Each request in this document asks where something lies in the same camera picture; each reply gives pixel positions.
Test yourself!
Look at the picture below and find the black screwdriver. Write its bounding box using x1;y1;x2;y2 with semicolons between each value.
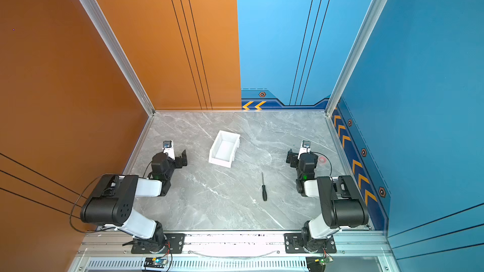
261;173;268;201

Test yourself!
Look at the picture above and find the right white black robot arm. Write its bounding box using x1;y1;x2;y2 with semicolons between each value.
286;149;369;253

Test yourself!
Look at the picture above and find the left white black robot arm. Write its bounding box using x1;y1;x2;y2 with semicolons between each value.
80;151;188;254

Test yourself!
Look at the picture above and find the white plastic bin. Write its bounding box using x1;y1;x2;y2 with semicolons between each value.
209;130;241;168

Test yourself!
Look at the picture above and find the green circuit board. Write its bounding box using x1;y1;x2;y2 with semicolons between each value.
142;257;169;271

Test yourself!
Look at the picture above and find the right small circuit board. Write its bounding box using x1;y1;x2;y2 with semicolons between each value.
315;253;334;266

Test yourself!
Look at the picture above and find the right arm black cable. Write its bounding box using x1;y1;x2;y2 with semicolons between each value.
315;152;334;177

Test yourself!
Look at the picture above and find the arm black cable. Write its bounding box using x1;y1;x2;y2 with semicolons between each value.
315;152;334;177
69;173;114;234

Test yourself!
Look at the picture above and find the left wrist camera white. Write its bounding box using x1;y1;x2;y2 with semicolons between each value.
163;140;175;159

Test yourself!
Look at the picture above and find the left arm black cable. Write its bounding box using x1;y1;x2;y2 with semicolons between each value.
69;173;114;234

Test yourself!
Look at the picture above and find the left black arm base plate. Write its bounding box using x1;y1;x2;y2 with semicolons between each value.
131;233;185;255

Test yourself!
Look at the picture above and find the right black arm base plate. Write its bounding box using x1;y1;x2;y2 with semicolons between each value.
284;232;337;254

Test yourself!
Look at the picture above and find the aluminium front rail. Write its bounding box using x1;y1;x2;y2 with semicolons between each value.
69;230;399;271

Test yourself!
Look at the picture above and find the right aluminium corner post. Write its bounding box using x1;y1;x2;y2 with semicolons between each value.
325;0;388;117

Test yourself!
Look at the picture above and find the aluminium corner post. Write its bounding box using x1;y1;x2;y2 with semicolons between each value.
79;0;156;118
325;0;388;117

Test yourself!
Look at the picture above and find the left aluminium corner post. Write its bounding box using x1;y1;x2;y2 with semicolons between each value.
79;0;156;118

